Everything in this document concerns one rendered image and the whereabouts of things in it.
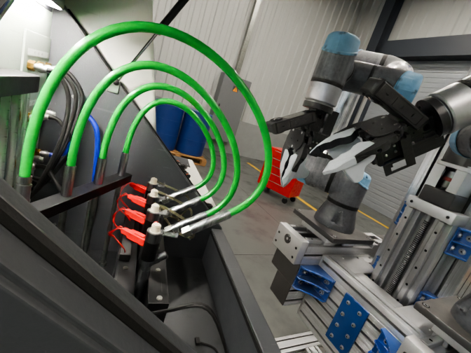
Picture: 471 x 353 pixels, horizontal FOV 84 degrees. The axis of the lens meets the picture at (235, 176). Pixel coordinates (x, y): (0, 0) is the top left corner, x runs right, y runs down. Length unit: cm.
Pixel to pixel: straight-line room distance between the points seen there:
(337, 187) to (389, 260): 29
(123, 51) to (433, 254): 102
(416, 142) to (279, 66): 768
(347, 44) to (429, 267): 67
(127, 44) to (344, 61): 52
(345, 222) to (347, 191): 11
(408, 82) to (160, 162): 64
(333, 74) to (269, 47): 738
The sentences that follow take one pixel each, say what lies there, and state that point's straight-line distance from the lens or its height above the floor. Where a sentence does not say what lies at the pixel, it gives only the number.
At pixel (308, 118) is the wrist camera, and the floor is 137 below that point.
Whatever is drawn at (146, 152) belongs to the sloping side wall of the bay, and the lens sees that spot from 77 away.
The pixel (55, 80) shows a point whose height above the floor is 130.
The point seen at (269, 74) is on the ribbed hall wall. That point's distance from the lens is 804.
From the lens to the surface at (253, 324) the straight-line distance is 61.
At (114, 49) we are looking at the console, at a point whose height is 139.
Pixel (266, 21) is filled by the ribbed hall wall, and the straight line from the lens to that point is 798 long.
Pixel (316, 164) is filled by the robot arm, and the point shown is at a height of 123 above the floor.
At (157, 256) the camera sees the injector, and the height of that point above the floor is 104.
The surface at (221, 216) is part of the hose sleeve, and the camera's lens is 50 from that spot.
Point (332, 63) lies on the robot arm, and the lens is 65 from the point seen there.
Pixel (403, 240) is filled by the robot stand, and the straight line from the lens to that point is 102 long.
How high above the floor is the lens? 134
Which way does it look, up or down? 14 degrees down
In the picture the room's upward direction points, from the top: 18 degrees clockwise
